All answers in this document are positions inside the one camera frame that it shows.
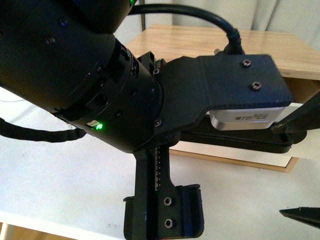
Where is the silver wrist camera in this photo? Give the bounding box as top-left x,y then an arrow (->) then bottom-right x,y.
209,107 -> 286,131

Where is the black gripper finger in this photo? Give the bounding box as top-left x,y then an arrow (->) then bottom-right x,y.
279,206 -> 320,229
270,92 -> 320,134

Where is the black sleeved arm cable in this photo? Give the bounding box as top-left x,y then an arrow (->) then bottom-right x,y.
0,116 -> 86,144

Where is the black drawer handle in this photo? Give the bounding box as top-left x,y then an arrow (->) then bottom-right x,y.
180,129 -> 307,154

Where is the black camera cable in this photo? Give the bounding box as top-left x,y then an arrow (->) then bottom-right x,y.
127,4 -> 245,55

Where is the grey curtain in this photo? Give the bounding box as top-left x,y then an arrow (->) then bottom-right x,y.
115,0 -> 320,50

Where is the wooden two-drawer cabinet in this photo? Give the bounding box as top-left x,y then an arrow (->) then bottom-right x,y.
127,24 -> 320,172

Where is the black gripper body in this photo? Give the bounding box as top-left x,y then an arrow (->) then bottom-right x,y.
122,51 -> 206,240

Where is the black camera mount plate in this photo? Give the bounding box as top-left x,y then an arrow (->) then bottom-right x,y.
154,54 -> 294,136

